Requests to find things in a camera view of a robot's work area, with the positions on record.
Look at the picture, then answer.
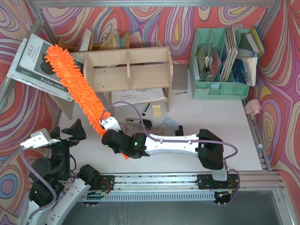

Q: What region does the orange chenille duster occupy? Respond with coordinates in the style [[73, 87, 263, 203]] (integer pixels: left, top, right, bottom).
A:
[[44, 44, 129, 160]]

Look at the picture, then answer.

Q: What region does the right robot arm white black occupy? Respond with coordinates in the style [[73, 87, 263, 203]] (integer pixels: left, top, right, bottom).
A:
[[102, 129, 228, 181]]

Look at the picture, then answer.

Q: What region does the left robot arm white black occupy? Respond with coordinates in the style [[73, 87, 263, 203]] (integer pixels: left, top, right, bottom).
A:
[[20, 119, 100, 225]]

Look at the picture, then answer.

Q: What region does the wooden bookshelf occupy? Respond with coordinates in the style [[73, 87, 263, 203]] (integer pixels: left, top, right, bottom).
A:
[[61, 46, 174, 120]]

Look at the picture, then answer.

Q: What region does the silver black stapler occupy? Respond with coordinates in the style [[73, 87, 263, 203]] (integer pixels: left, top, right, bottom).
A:
[[126, 118, 152, 130]]

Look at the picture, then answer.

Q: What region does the black white marker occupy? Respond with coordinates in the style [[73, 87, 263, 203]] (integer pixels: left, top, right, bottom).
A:
[[142, 103, 151, 116]]

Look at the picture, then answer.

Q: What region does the small calculator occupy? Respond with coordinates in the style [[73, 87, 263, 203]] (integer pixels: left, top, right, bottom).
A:
[[154, 117, 179, 136]]

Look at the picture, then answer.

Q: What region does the yellow sticky notes pad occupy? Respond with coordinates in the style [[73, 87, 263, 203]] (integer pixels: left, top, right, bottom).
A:
[[152, 105, 162, 117]]

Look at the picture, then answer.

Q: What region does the spiral notebook under shelf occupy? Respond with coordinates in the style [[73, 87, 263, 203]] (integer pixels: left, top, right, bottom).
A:
[[111, 88, 168, 104]]

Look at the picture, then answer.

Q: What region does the white book under top book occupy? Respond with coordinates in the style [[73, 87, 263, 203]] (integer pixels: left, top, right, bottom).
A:
[[7, 38, 73, 102]]

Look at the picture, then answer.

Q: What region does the black white Twins story book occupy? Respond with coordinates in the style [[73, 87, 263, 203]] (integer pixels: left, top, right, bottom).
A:
[[16, 34, 68, 92]]

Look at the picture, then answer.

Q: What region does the brown wooden book rack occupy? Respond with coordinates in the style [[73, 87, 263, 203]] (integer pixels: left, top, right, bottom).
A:
[[57, 30, 131, 53]]

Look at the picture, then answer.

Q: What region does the mint green desk organizer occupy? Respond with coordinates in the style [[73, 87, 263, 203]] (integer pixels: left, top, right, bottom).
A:
[[189, 28, 249, 100]]

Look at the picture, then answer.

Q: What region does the red booklet in organizer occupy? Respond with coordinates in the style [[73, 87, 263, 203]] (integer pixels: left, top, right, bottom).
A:
[[209, 48, 223, 78]]

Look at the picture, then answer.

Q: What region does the pink pig figurine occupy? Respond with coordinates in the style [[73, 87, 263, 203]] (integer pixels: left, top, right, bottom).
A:
[[244, 99, 261, 120]]

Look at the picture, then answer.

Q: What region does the stack of thin beige books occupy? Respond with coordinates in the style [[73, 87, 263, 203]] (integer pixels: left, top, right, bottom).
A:
[[220, 26, 238, 82]]

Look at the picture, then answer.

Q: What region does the open white book in organizer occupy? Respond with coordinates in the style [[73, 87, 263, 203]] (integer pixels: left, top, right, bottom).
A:
[[242, 57, 258, 86]]

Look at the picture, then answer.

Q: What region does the blue yellow book in organizer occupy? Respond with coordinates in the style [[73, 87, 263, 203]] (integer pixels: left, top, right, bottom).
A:
[[245, 27, 265, 55]]

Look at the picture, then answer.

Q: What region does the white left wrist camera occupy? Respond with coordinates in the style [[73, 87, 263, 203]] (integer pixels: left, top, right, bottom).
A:
[[20, 128, 60, 149]]

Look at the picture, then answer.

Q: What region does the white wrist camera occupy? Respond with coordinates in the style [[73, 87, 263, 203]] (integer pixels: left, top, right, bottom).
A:
[[100, 117, 121, 132], [20, 128, 60, 149]]

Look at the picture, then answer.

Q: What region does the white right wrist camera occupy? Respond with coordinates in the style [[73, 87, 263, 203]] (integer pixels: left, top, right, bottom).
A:
[[100, 117, 121, 132]]

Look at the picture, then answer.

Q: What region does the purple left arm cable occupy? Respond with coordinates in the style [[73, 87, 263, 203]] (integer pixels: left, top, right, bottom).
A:
[[19, 146, 59, 218]]

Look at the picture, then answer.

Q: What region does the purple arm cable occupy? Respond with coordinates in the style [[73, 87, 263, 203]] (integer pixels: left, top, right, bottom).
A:
[[19, 146, 59, 218], [100, 101, 240, 188]]

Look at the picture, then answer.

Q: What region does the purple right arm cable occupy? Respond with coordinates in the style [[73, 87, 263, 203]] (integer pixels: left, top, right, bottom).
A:
[[100, 101, 240, 188]]

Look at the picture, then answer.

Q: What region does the aluminium mounting rail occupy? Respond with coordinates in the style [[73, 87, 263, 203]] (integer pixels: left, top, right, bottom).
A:
[[32, 173, 282, 191]]

